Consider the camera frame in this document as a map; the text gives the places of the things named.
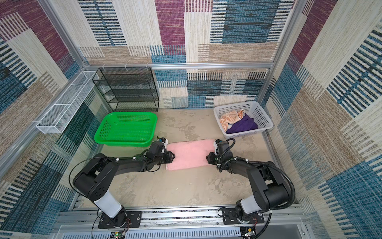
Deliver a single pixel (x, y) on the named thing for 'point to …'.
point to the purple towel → (245, 123)
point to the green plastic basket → (127, 129)
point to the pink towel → (190, 155)
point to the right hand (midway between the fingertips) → (207, 159)
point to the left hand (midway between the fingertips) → (174, 155)
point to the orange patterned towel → (230, 117)
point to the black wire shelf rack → (128, 89)
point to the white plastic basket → (252, 109)
